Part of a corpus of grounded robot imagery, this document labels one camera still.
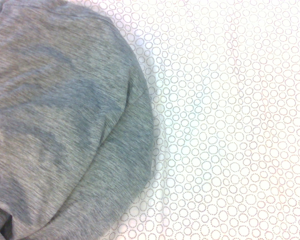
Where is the white circle print bed sheet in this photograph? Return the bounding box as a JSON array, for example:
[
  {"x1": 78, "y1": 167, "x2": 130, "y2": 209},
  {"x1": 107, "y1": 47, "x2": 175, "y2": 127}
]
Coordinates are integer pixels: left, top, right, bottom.
[{"x1": 67, "y1": 0, "x2": 300, "y2": 240}]

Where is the grey heathered garment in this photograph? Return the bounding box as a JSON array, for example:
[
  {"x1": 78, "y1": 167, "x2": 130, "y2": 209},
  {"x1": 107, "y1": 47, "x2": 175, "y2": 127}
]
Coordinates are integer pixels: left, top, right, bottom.
[{"x1": 0, "y1": 0, "x2": 155, "y2": 240}]

